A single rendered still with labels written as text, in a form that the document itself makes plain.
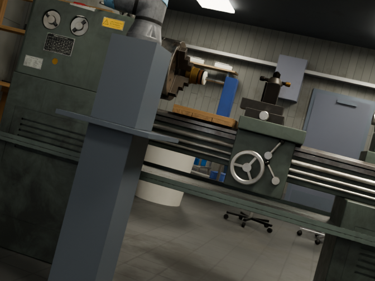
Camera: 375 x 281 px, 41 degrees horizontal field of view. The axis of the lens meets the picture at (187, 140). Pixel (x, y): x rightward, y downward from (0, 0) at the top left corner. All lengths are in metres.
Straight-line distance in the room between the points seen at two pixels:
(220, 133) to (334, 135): 7.32
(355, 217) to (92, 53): 1.44
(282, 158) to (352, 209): 0.38
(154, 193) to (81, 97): 2.80
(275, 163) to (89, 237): 0.87
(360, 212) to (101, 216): 1.11
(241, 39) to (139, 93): 8.19
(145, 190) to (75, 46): 2.89
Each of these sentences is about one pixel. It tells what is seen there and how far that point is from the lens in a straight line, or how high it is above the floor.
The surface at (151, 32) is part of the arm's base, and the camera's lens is 2.10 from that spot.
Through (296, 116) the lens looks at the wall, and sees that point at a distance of 9.76.
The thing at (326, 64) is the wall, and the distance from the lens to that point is 9.88.
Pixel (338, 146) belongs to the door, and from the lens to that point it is 9.66.
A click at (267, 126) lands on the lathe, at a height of 0.90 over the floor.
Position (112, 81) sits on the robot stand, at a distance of 2.05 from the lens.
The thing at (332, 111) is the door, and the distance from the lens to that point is 9.70.
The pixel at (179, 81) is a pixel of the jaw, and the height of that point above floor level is 1.03.
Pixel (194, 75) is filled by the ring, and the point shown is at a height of 1.08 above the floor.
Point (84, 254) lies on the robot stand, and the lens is 2.10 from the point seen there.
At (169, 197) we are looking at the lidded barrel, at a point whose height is 0.09.
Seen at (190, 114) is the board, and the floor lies 0.88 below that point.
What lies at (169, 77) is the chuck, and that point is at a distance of 2.54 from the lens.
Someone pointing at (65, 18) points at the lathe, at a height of 1.17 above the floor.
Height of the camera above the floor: 0.80
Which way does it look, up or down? 1 degrees down
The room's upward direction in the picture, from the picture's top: 15 degrees clockwise
